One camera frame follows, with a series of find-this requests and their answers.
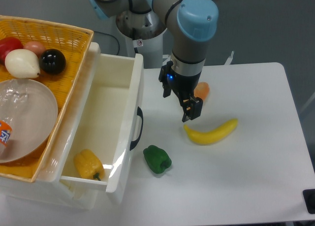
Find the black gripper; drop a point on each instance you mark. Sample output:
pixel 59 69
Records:
pixel 183 87

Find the white top drawer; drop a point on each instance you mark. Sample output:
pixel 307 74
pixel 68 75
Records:
pixel 109 123

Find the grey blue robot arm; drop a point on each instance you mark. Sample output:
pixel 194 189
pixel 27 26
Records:
pixel 174 34

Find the white drawer cabinet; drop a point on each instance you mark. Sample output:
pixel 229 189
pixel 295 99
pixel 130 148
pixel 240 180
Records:
pixel 48 186

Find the yellow banana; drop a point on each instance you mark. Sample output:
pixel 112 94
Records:
pixel 212 136

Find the green bell pepper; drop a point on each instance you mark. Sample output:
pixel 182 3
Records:
pixel 157 159

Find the yellow bell pepper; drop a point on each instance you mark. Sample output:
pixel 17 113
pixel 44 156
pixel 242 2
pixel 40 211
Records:
pixel 88 165

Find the black ball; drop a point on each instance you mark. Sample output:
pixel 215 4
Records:
pixel 52 61

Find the black corner clamp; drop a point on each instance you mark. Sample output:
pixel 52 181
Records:
pixel 309 198

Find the beige plate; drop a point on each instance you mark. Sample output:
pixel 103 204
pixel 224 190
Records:
pixel 35 123

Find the pink peach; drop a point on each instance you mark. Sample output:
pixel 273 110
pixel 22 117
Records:
pixel 36 47

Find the white pear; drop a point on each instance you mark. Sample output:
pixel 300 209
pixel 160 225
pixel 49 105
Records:
pixel 22 64

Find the orange soda bottle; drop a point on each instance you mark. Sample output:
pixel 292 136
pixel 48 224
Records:
pixel 5 133

